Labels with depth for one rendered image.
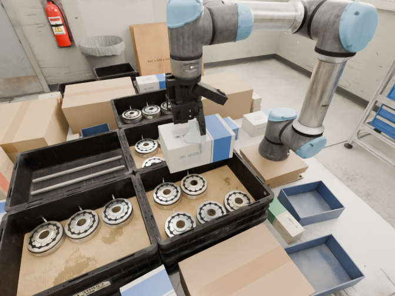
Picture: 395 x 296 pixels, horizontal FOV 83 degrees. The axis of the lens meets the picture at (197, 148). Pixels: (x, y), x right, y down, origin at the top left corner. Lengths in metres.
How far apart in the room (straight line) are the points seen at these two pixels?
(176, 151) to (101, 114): 0.89
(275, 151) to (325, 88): 0.38
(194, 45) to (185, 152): 0.27
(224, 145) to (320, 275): 0.56
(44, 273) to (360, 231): 1.11
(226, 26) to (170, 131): 0.31
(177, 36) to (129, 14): 3.22
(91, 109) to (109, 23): 2.42
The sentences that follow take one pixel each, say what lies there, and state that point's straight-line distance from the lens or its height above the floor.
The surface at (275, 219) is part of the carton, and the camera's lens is 0.96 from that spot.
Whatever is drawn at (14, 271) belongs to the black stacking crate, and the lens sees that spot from 0.88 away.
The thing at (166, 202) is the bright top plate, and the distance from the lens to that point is 0.83.
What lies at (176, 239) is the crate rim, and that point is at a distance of 0.67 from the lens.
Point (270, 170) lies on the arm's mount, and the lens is 1.08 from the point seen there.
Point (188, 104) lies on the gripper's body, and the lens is 0.57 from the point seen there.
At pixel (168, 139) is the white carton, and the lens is 0.63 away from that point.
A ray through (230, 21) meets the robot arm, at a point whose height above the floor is 1.42.
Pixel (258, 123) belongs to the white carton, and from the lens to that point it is 1.34.
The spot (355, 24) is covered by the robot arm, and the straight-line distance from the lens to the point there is 0.78.
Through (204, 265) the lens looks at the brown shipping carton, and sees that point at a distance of 0.71.
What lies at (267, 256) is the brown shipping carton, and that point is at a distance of 0.75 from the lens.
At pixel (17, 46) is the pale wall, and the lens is 3.88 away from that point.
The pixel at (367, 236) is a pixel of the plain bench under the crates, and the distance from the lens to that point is 1.14.
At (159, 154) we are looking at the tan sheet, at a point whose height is 0.83.
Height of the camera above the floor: 1.52
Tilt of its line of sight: 41 degrees down
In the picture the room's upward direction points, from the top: straight up
